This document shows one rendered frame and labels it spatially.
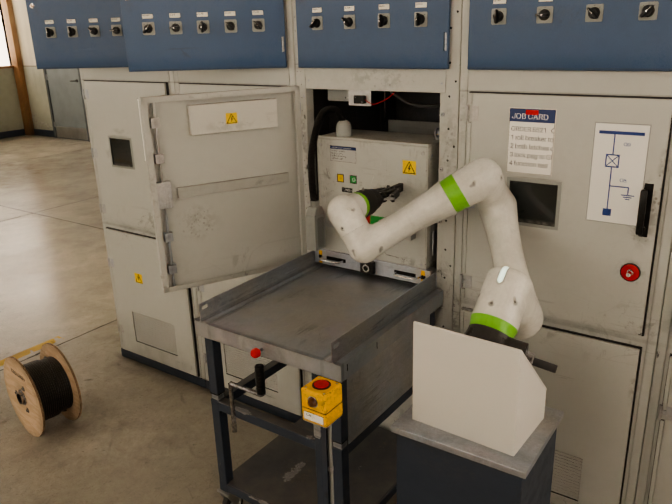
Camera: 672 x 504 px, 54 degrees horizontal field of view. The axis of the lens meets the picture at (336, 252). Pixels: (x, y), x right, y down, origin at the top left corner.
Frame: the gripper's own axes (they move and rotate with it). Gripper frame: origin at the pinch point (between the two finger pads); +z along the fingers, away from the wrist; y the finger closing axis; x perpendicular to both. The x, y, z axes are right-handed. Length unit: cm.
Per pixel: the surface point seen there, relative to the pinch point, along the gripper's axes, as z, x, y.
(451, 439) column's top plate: -66, -48, 54
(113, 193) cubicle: 4, -22, -172
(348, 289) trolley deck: -12.2, -38.2, -14.4
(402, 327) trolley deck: -26, -41, 17
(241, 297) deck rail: -42, -36, -42
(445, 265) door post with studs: 4.9, -28.2, 17.7
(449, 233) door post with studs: 4.9, -15.6, 19.0
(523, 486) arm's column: -67, -54, 74
